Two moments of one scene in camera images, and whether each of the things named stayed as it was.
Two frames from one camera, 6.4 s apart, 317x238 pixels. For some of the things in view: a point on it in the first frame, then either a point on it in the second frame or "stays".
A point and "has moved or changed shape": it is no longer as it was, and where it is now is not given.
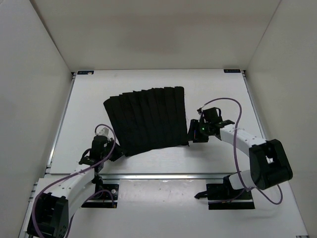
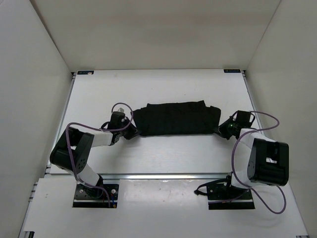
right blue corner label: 232,71 stays
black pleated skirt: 147,119 has moved or changed shape
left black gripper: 119,152 to 133,132
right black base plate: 220,197 stays
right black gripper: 193,134 to 221,129
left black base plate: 106,196 stays
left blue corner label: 86,72 stays
